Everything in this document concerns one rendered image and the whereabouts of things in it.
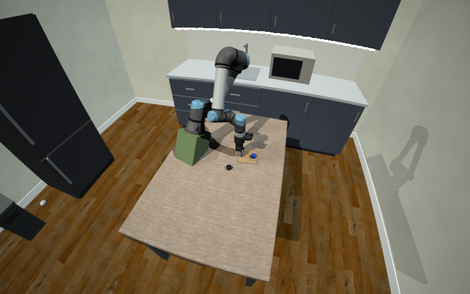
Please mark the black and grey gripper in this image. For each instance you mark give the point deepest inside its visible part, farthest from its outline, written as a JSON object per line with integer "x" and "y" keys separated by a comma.
{"x": 239, "y": 140}

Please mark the tan flat mat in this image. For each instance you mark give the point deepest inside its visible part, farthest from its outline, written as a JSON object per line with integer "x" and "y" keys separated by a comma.
{"x": 247, "y": 157}

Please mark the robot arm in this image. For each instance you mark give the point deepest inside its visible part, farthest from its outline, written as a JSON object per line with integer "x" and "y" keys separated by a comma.
{"x": 229, "y": 63}

